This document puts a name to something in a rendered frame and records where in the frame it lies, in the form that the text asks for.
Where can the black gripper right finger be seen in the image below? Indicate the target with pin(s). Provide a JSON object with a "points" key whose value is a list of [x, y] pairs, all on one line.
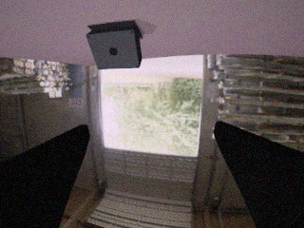
{"points": [[270, 176]]}

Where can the grey sloped panel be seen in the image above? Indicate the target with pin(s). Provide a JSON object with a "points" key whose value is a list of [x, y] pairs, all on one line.
{"points": [[118, 47]]}

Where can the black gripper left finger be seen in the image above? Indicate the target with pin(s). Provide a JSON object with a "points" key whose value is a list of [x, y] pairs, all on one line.
{"points": [[35, 185]]}

